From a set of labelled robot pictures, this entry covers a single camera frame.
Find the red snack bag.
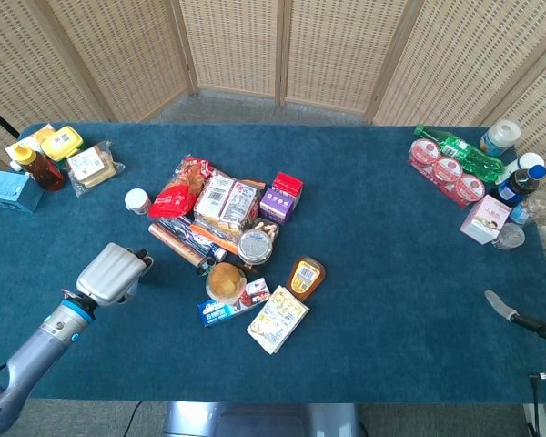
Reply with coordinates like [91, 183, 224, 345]
[147, 154, 216, 220]

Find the purple drink carton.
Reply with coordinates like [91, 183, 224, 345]
[258, 186, 300, 226]

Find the gold lidded jar of nuts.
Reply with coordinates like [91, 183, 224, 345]
[236, 218, 281, 275]

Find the black cable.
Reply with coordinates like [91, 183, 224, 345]
[126, 400, 146, 437]

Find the dark drink bottle blue cap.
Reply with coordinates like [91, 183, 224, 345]
[496, 164, 546, 207]

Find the white capped bottle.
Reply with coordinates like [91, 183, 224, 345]
[495, 152, 546, 186]

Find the bagged sponge cake with label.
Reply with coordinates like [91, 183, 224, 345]
[65, 140, 126, 198]

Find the dark syrup bottle yellow cap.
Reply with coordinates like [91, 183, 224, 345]
[10, 145, 67, 193]

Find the orange flat packet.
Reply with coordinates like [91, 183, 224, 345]
[189, 222, 240, 256]

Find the clear plastic bottle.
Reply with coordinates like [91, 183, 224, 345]
[509, 190, 546, 228]

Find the green plastic bottle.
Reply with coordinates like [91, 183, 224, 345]
[412, 124, 506, 181]

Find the honey squeeze bottle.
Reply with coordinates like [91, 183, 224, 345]
[285, 255, 328, 303]

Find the blue table cloth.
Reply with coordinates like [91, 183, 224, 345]
[0, 121, 546, 404]

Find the yellow fruit jelly cup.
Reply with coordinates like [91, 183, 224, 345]
[204, 261, 248, 307]

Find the brown wrapped roll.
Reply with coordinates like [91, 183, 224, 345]
[147, 222, 216, 275]

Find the clear plastic cup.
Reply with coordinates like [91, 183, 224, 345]
[490, 221, 527, 252]

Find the pink and white box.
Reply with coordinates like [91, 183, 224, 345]
[459, 194, 513, 247]

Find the woven folding screen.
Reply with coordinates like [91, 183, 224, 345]
[0, 0, 546, 168]

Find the dark purple striped package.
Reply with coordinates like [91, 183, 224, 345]
[158, 216, 229, 266]

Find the blue toothpaste box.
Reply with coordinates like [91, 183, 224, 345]
[197, 277, 272, 329]

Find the clear bag of biscuits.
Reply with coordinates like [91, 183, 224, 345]
[193, 168, 267, 234]

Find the red three-cup pack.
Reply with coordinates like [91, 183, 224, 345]
[408, 138, 487, 209]

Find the yellow and white flat packet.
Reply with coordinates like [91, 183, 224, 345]
[5, 123, 56, 160]

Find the light blue box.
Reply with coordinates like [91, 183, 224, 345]
[0, 170, 45, 215]

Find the red drink carton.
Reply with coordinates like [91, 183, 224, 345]
[271, 171, 305, 198]

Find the white bottle with blue label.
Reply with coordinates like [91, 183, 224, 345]
[479, 119, 522, 158]

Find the small white plastic jar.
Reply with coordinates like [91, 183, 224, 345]
[124, 188, 153, 217]

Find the yellow and white bread packet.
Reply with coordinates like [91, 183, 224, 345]
[246, 285, 311, 356]

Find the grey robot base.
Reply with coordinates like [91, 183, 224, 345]
[163, 401, 361, 437]

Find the yellow lidded food container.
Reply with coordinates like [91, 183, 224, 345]
[40, 126, 85, 163]

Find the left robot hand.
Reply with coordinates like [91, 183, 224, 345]
[76, 242, 155, 308]

